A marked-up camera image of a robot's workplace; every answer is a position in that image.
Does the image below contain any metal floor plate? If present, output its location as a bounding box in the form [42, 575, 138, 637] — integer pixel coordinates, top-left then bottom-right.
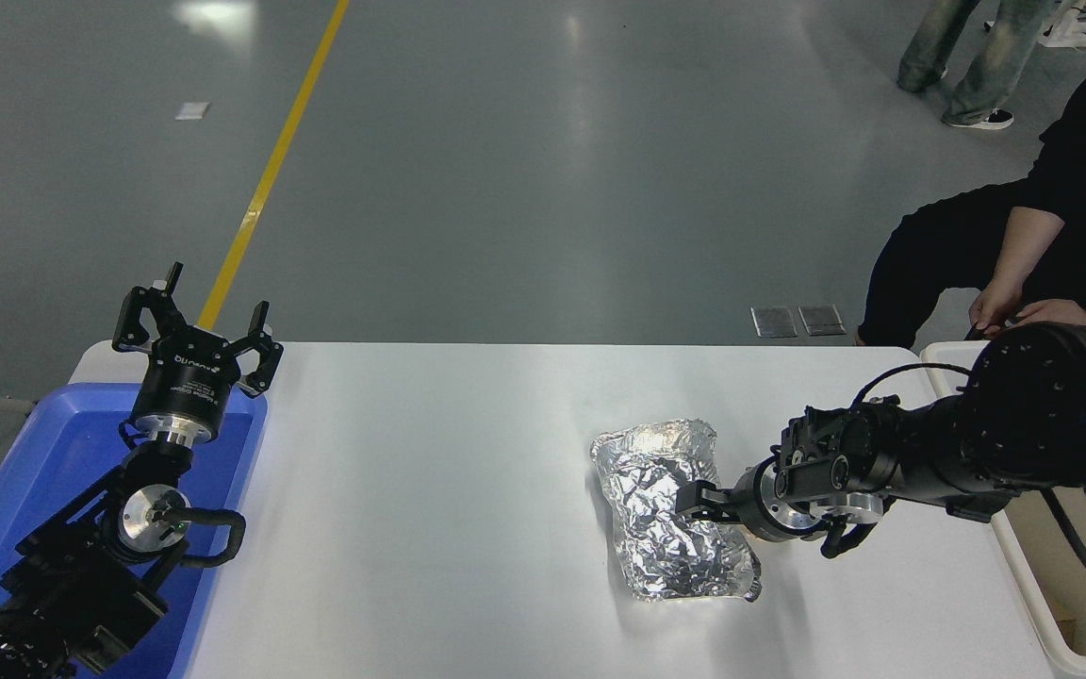
[751, 306, 798, 339]
[798, 305, 847, 337]

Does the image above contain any person's right hand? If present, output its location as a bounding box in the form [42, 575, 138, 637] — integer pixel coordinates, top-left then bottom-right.
[967, 281, 1025, 333]

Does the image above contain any white wheeled chair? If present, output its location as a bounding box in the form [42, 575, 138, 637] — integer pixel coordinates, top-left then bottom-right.
[1038, 0, 1086, 48]

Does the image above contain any person's left hand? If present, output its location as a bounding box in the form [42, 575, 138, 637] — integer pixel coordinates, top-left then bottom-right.
[1014, 299, 1086, 331]

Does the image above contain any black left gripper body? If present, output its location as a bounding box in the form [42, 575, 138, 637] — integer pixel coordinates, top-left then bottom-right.
[131, 330, 242, 433]

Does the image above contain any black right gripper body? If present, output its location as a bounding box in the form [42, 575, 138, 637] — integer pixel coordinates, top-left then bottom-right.
[730, 459, 795, 544]

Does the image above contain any silver foil tray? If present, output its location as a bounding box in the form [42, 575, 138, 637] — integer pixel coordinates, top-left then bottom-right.
[589, 419, 763, 603]

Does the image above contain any person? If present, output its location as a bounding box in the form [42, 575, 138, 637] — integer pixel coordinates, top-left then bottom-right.
[897, 0, 1053, 131]
[856, 19, 1086, 350]

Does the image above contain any blue plastic tray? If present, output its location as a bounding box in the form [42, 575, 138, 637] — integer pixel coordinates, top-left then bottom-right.
[0, 382, 269, 679]

